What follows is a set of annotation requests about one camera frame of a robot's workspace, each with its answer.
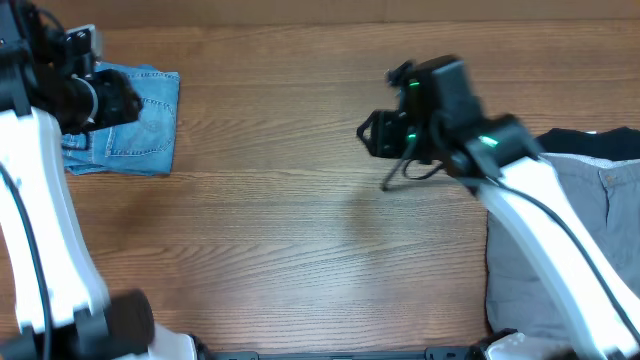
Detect grey folded cloth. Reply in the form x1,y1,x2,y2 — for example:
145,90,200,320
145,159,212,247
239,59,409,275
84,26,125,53
486,153,639,340

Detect light blue denim jeans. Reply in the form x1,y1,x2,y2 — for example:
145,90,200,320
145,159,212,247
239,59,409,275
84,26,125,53
62,62,181,176

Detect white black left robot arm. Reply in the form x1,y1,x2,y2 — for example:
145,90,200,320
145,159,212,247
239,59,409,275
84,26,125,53
1,1,205,360

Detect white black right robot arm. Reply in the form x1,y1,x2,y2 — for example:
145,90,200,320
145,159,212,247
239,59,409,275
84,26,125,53
357,55,639,359

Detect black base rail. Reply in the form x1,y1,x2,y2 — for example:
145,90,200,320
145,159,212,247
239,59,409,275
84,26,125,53
209,346,474,360

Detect black folded garment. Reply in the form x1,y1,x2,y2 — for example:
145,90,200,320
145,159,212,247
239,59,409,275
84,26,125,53
537,127,639,161

